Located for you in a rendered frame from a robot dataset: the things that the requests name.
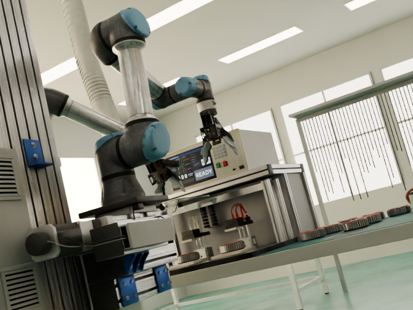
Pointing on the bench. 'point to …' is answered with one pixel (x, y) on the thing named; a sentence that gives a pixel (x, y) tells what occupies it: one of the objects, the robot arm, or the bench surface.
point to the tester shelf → (239, 179)
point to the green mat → (351, 232)
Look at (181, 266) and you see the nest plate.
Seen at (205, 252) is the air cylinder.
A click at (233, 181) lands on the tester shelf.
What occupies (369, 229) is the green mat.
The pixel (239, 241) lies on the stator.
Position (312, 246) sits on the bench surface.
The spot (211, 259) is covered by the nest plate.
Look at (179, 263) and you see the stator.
